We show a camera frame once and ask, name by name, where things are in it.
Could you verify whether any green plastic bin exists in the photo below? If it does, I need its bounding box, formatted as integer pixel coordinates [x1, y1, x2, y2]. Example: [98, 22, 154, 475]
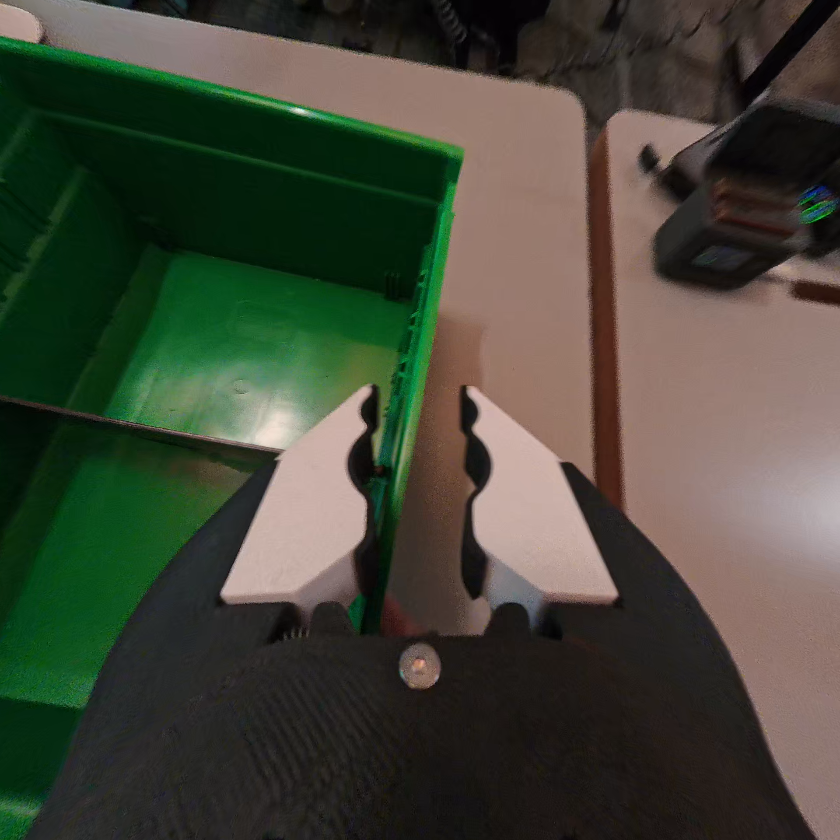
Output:
[0, 36, 466, 840]

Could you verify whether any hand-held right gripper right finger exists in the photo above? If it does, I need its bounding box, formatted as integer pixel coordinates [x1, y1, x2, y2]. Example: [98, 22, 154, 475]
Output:
[459, 385, 622, 611]

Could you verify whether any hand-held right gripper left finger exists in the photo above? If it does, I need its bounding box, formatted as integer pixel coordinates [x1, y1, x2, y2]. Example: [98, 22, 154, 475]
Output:
[220, 385, 382, 610]

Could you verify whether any black battery charger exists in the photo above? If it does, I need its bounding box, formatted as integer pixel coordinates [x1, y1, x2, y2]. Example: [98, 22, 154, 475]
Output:
[653, 104, 840, 290]

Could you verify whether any black pole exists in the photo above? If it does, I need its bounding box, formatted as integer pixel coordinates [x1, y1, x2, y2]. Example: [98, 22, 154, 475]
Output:
[740, 0, 829, 109]

